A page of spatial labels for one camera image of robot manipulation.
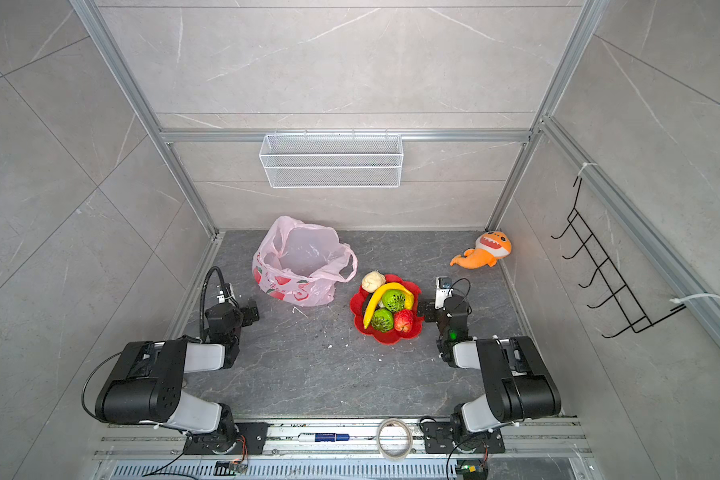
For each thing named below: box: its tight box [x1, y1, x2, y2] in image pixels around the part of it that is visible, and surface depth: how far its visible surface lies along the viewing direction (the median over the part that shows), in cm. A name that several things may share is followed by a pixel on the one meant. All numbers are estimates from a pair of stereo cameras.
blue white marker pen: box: [297, 432, 351, 443], surface depth 74 cm
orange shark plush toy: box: [450, 231, 513, 269], surface depth 108 cm
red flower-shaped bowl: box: [350, 274, 424, 345], surface depth 92 cm
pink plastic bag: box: [252, 216, 358, 307], surface depth 95 cm
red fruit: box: [394, 309, 414, 333], surface depth 90 cm
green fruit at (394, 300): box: [382, 289, 406, 312], surface depth 90 cm
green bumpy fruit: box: [370, 308, 394, 333], surface depth 90 cm
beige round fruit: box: [361, 271, 386, 293], surface depth 96 cm
